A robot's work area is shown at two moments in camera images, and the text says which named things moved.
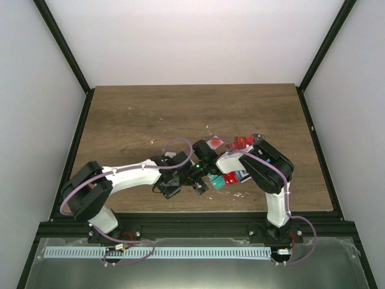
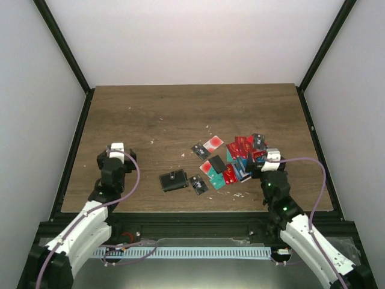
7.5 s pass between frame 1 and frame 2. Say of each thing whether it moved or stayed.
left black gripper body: moved
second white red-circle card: stayed
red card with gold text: stayed
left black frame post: stayed
